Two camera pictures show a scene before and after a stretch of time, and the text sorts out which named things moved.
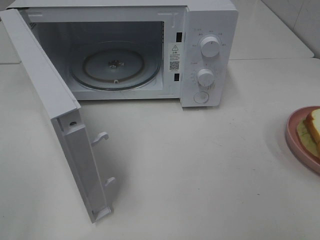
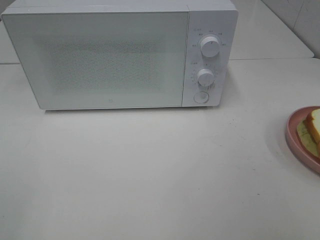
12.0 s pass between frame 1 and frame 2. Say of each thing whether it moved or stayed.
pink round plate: stayed
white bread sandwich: stayed
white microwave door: moved
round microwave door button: stayed
